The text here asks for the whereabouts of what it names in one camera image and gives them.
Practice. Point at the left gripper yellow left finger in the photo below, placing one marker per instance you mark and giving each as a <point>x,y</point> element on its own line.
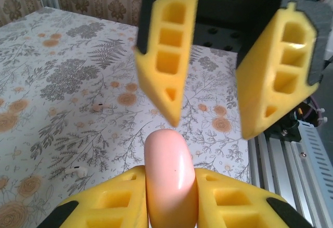
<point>114,204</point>

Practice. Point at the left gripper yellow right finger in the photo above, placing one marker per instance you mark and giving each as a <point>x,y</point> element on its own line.
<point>234,207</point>

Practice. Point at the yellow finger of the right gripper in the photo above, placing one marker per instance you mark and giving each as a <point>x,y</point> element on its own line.
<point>255,95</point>
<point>148,69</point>

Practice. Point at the aluminium front rail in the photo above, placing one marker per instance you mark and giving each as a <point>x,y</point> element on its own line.
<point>275,173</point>

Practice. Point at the pink earbud charging case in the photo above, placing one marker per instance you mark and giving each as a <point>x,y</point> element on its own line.
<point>169,176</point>

